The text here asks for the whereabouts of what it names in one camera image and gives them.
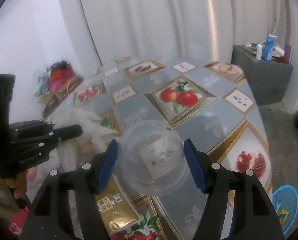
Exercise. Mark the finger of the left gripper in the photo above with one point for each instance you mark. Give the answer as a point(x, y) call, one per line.
point(65, 133)

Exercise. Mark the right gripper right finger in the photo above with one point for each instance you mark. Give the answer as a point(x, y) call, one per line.
point(254, 216)

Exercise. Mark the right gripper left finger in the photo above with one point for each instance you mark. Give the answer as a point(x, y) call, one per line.
point(49, 216)

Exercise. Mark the white plastic bag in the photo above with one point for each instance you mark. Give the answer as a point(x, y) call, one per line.
point(94, 140)

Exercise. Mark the gold cigarette box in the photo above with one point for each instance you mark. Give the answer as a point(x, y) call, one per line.
point(117, 210)

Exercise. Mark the clear plastic dome lid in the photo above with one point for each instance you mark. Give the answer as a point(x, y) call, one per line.
point(151, 157)

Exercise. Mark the left hand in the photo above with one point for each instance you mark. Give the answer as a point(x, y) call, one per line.
point(18, 184)

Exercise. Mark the blue plastic basin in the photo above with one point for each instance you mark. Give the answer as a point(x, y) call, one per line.
point(285, 202)

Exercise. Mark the cardboard box with clothes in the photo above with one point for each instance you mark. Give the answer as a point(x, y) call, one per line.
point(57, 80)

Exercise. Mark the fruit pattern tablecloth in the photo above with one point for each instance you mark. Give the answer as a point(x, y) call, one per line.
point(211, 104)

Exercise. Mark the white curtain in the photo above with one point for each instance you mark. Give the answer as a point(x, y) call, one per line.
point(104, 31)

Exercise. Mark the grey side cabinet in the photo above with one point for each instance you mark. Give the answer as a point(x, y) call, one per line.
point(268, 80)

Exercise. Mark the white small bottle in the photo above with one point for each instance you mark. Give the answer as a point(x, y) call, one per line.
point(259, 50)

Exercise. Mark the blue lotion bottle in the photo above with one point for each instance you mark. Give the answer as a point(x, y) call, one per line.
point(269, 47)

